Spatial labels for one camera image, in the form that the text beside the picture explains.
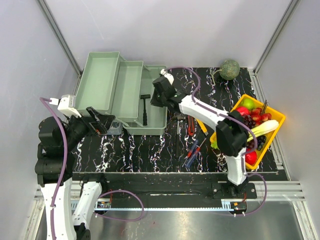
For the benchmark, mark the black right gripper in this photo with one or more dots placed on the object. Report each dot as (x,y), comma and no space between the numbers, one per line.
(154,101)

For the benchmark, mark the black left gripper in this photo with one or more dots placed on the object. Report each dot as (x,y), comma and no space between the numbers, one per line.
(102,124)

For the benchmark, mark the black rubber mallet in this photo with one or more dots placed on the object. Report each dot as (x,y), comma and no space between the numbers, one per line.
(144,97)

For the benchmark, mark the steel claw hammer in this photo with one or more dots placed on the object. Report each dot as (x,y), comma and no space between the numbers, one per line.
(178,118)

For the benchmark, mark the clear and green toolbox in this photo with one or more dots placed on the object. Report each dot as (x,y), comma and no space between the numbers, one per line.
(112,85)

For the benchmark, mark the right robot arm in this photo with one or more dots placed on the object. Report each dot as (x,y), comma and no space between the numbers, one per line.
(231,132)

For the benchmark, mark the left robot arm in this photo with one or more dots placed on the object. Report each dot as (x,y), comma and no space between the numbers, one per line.
(59,134)

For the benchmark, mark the yellow utility knife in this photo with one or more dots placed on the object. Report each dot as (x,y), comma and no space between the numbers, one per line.
(202,127)

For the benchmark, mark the green netted melon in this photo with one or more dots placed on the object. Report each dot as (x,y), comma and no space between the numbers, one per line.
(229,70)

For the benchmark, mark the red apple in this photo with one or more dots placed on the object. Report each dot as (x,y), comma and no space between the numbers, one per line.
(244,112)

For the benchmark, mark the purple grape bunch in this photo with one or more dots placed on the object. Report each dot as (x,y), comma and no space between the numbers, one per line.
(252,121)

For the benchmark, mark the small red apples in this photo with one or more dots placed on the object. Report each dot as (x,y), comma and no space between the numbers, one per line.
(264,116)

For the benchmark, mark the yellow plastic bin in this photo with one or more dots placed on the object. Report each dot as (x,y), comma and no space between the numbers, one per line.
(269,136)

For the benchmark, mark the dark blue grape bunch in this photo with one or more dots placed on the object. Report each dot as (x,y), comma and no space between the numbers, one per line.
(261,140)

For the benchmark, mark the red pomegranate fruit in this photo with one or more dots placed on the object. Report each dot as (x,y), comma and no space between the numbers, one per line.
(251,158)

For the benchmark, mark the green celery stalk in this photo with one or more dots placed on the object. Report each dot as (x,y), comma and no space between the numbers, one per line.
(262,129)

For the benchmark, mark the red handled screwdriver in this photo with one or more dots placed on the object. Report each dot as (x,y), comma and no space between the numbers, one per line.
(195,147)

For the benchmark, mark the blue handled screwdriver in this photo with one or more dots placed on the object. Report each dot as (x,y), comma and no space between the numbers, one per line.
(191,156)

